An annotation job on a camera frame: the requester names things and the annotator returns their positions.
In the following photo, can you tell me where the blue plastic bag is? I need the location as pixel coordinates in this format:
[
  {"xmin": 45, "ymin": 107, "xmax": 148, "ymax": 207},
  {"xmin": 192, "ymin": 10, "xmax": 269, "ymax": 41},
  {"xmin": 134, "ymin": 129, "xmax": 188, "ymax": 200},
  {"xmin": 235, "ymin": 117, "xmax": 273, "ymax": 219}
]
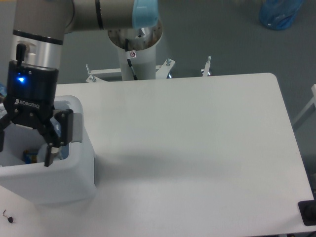
[{"xmin": 258, "ymin": 0, "xmax": 305, "ymax": 31}]

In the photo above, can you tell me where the black device at table edge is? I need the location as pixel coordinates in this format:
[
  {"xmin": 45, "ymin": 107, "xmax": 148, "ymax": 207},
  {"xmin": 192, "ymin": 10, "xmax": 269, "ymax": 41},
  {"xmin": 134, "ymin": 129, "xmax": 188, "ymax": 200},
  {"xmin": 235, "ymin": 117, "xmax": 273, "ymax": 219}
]
[{"xmin": 298, "ymin": 200, "xmax": 316, "ymax": 226}]

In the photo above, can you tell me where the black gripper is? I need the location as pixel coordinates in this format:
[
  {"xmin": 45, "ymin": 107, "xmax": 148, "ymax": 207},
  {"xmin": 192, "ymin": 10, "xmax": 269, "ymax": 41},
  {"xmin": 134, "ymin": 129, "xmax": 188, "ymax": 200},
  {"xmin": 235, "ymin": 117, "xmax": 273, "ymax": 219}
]
[{"xmin": 0, "ymin": 43, "xmax": 74, "ymax": 167}]

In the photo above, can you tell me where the white trash can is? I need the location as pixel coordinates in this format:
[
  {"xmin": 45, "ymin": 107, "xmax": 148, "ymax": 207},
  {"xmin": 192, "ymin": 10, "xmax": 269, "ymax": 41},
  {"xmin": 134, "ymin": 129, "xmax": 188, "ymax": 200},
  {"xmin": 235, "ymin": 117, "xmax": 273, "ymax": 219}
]
[{"xmin": 0, "ymin": 95, "xmax": 96, "ymax": 204}]

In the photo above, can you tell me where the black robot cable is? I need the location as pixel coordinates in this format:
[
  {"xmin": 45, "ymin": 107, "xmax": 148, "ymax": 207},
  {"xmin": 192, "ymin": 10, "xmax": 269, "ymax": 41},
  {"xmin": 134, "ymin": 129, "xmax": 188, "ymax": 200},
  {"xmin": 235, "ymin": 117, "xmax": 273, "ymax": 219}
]
[{"xmin": 124, "ymin": 38, "xmax": 138, "ymax": 81}]

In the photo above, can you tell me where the blue bottle at left edge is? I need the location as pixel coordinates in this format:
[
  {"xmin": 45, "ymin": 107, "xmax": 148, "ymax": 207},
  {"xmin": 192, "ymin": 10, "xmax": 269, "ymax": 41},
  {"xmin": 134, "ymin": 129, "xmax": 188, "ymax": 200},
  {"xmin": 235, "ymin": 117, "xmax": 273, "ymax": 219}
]
[{"xmin": 0, "ymin": 83, "xmax": 7, "ymax": 97}]

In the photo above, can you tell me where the white plastic wrapper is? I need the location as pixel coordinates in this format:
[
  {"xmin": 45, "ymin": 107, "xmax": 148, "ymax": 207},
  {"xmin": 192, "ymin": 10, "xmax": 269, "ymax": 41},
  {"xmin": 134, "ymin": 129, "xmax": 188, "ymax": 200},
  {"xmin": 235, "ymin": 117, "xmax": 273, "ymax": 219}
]
[{"xmin": 37, "ymin": 144, "xmax": 64, "ymax": 163}]

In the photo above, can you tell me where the white pedestal base bracket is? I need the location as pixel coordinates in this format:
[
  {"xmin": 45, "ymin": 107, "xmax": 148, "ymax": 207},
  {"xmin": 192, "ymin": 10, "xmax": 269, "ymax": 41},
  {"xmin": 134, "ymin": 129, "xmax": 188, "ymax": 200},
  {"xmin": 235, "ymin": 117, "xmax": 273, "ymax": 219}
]
[{"xmin": 85, "ymin": 58, "xmax": 176, "ymax": 83}]

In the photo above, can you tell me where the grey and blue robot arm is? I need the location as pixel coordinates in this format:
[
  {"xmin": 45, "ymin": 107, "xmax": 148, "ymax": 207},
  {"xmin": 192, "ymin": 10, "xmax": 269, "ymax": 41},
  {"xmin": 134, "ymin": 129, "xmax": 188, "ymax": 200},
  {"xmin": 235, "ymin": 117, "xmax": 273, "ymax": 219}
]
[{"xmin": 0, "ymin": 0, "xmax": 158, "ymax": 167}]

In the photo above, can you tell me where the metal clamp bolt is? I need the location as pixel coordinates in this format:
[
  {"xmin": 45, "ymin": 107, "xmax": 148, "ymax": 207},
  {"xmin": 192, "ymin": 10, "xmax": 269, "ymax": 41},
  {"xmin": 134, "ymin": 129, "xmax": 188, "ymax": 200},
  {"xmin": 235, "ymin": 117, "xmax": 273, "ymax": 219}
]
[{"xmin": 200, "ymin": 55, "xmax": 212, "ymax": 77}]

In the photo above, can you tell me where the clear plastic water bottle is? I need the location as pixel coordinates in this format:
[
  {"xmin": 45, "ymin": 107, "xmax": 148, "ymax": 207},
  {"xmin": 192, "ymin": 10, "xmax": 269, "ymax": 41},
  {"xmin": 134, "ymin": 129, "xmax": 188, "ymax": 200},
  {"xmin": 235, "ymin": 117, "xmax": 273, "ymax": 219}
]
[{"xmin": 51, "ymin": 121, "xmax": 69, "ymax": 160}]

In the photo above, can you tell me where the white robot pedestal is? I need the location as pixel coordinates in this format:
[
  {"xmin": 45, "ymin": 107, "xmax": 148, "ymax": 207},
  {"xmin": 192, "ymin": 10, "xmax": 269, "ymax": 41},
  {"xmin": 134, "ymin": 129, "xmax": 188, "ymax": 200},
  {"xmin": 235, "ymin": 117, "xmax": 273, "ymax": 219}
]
[{"xmin": 108, "ymin": 21, "xmax": 162, "ymax": 81}]

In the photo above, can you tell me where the white frame at right edge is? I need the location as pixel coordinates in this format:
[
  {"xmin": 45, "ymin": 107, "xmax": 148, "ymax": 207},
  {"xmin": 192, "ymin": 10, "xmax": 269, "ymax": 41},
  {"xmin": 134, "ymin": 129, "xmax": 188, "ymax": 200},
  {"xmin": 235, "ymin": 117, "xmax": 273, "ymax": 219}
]
[{"xmin": 292, "ymin": 84, "xmax": 316, "ymax": 131}]

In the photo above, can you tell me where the blue yellow snack wrapper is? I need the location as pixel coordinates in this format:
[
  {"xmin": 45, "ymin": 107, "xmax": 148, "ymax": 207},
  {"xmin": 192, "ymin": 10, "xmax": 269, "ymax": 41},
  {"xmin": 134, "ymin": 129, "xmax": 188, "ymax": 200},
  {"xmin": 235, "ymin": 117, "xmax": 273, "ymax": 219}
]
[{"xmin": 23, "ymin": 149, "xmax": 39, "ymax": 164}]

